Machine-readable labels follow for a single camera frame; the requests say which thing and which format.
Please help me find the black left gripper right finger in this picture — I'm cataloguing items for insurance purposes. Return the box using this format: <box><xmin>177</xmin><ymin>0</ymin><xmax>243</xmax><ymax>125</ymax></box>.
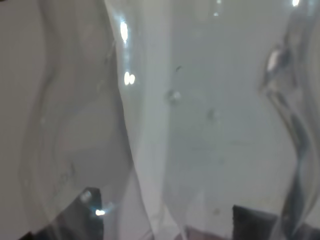
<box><xmin>232</xmin><ymin>205</ymin><xmax>320</xmax><ymax>240</ymax></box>

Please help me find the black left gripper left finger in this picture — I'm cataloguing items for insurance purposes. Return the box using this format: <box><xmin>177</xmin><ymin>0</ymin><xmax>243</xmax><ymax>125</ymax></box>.
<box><xmin>20</xmin><ymin>187</ymin><xmax>104</xmax><ymax>240</ymax></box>

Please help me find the clear plastic water bottle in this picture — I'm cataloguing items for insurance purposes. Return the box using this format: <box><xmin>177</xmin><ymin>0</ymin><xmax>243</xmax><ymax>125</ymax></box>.
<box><xmin>19</xmin><ymin>0</ymin><xmax>320</xmax><ymax>240</ymax></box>

